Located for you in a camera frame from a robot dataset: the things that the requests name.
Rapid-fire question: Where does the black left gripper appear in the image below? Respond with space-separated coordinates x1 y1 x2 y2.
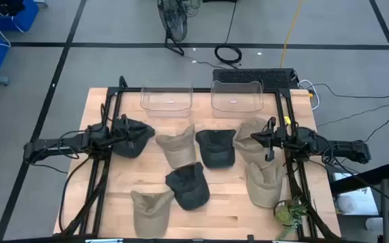
111 113 148 151

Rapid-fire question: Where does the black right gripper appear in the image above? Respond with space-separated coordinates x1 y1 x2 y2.
250 117 288 162

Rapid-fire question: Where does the black cap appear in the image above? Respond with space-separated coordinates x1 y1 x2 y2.
194 128 237 169
111 117 156 159
165 161 211 211

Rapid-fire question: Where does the tan cap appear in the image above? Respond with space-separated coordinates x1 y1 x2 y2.
155 124 198 169
232 117 276 169
130 189 176 239
245 161 285 209

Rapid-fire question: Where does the clear plastic bin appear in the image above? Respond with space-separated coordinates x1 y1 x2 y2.
139 86 195 118
210 80 265 118

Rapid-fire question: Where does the black perforated case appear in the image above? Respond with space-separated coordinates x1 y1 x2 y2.
212 67 300 91

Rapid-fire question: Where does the black monitor at edge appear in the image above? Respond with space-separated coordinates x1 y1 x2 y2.
54 76 342 242

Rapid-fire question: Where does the small green potted plant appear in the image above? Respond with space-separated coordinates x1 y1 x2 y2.
274 197 309 240

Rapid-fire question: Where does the black beam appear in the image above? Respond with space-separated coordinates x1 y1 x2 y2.
329 161 389 196

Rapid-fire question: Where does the black floor fan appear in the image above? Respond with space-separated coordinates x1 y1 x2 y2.
156 0 189 57

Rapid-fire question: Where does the white cup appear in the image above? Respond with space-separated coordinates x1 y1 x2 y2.
365 217 384 239

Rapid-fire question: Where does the large blue bin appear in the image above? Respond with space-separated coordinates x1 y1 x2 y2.
0 0 41 33

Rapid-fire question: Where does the black item in bin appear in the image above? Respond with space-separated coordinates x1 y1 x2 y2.
0 0 26 17

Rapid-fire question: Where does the coiled black cable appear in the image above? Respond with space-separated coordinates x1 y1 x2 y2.
213 0 243 65

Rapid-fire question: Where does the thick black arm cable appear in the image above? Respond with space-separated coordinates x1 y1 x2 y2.
58 157 93 234

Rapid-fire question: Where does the thin black floor cable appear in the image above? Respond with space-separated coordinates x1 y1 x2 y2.
319 82 389 99

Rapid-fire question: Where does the yellow cable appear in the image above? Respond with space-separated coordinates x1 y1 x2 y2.
279 0 305 68

